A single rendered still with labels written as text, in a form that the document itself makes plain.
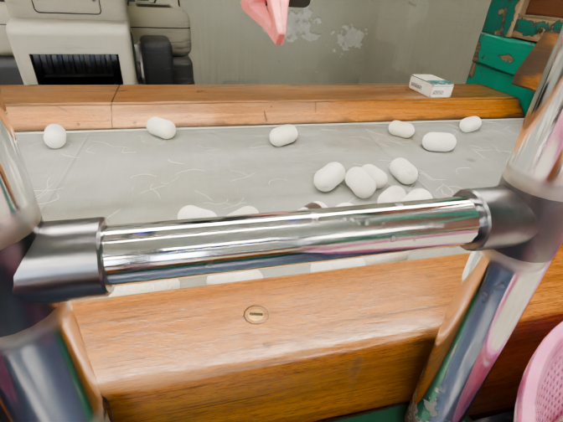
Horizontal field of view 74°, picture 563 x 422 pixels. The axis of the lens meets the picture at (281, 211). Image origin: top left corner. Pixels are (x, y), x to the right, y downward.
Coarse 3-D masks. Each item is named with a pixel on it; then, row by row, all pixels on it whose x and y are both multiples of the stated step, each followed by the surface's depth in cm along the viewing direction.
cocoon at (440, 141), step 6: (432, 132) 43; (438, 132) 43; (444, 132) 43; (426, 138) 43; (432, 138) 42; (438, 138) 42; (444, 138) 42; (450, 138) 42; (426, 144) 43; (432, 144) 42; (438, 144) 42; (444, 144) 42; (450, 144) 42; (432, 150) 43; (438, 150) 43; (444, 150) 43; (450, 150) 43
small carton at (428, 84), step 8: (416, 80) 57; (424, 80) 55; (432, 80) 55; (440, 80) 55; (416, 88) 57; (424, 88) 55; (432, 88) 54; (440, 88) 54; (448, 88) 54; (432, 96) 54; (440, 96) 55; (448, 96) 55
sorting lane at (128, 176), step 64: (192, 128) 45; (256, 128) 47; (320, 128) 48; (384, 128) 49; (448, 128) 51; (512, 128) 52; (64, 192) 31; (128, 192) 32; (192, 192) 32; (256, 192) 33; (320, 192) 34; (448, 192) 35
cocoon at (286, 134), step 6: (282, 126) 41; (288, 126) 42; (294, 126) 42; (276, 132) 41; (282, 132) 41; (288, 132) 41; (294, 132) 42; (270, 138) 41; (276, 138) 41; (282, 138) 41; (288, 138) 41; (294, 138) 42; (276, 144) 41; (282, 144) 41
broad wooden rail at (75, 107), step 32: (32, 96) 44; (64, 96) 45; (96, 96) 46; (128, 96) 47; (160, 96) 47; (192, 96) 48; (224, 96) 49; (256, 96) 50; (288, 96) 51; (320, 96) 52; (352, 96) 53; (384, 96) 54; (416, 96) 55; (480, 96) 57; (512, 96) 58; (32, 128) 42; (64, 128) 42; (96, 128) 43; (128, 128) 44
